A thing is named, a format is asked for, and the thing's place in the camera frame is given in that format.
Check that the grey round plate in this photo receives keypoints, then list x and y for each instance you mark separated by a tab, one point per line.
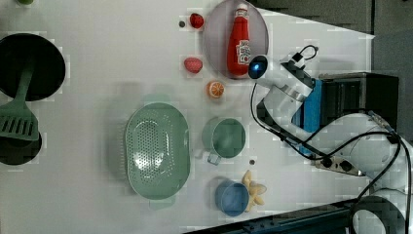
217	32

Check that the black toaster oven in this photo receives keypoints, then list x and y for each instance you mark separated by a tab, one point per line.
357	112

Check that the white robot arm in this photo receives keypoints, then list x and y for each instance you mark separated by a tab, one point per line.
388	210

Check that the red ketchup bottle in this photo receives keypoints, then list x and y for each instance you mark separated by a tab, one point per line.
238	50

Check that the green cylinder object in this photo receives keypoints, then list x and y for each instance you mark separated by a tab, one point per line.
25	2

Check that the pink toy strawberry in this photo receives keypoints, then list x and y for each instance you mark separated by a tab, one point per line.
193	65

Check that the blue cup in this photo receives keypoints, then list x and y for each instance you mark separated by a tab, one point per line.
231	197

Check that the blue table frame rail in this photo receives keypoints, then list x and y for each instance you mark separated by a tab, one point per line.
333	218

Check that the small black bowl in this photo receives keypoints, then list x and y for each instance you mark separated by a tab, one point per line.
17	151

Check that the dark red toy strawberry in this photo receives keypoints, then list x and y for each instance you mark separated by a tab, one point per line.
196	20

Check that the green mug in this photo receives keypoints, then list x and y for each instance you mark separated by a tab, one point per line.
223	138

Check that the blue oven door flap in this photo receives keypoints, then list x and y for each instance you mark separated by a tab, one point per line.
307	117

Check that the green colander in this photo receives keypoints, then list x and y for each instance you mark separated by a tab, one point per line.
157	147

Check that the green slotted spatula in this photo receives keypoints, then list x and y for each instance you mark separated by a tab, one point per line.
16	119

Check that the peeled toy banana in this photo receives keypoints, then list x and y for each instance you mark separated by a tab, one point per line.
255	191

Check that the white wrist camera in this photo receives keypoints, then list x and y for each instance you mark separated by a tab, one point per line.
299	59

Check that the toy orange half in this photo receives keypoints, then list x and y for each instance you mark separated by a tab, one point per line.
215	89

